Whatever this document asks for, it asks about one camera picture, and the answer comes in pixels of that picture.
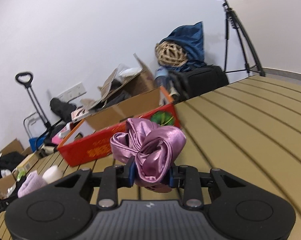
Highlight black trolley handle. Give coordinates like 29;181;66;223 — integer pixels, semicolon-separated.
15;72;52;129

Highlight black rolled bag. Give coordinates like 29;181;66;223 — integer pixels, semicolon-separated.
50;98;77;123

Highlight dark blue fabric bag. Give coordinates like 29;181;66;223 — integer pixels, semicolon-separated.
159;22;206;72

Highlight woven rattan ball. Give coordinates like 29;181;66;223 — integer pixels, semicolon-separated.
155;41;188;67

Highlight pink satin cloth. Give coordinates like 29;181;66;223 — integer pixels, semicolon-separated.
110;118;187;193

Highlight blue water bottle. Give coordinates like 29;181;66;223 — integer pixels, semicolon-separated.
155;67;171;91

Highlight lilac fuzzy towel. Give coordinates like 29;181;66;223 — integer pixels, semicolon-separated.
18;171;48;198

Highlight white wall socket strip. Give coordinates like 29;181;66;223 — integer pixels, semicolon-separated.
57;83;86;102

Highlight black camera tripod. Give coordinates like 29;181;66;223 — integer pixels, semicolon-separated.
223;0;266;77

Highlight red cardboard box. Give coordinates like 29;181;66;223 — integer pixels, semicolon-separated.
56;86;181;168

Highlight yellow small carton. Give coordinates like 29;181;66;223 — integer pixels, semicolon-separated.
16;153;40;173

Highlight black suitcase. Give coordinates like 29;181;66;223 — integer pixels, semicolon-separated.
168;65;229;102

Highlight open brown cardboard box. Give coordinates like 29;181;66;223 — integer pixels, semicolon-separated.
80;54;157;112

